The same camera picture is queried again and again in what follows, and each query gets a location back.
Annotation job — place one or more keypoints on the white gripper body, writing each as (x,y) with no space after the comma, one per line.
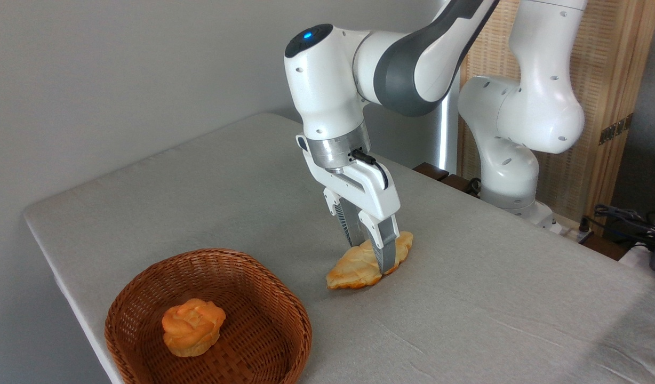
(373,194)

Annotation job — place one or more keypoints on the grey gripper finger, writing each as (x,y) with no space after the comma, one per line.
(385,245)
(351,226)

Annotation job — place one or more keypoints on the long golden braided bread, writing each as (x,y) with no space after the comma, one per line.
(354,269)

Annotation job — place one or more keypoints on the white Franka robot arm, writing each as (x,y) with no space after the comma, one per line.
(327,80)

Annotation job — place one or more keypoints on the brown wicker basket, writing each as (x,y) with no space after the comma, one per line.
(263,320)

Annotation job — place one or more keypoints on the round orange bread bun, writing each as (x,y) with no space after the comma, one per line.
(191,328)

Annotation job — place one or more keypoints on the dark brown wooden blocks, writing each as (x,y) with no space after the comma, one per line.
(437,173)

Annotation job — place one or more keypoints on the grey fabric table cover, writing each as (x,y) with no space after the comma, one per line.
(466,320)

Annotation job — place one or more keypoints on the black metal screen hinge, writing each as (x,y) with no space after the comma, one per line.
(615,129)

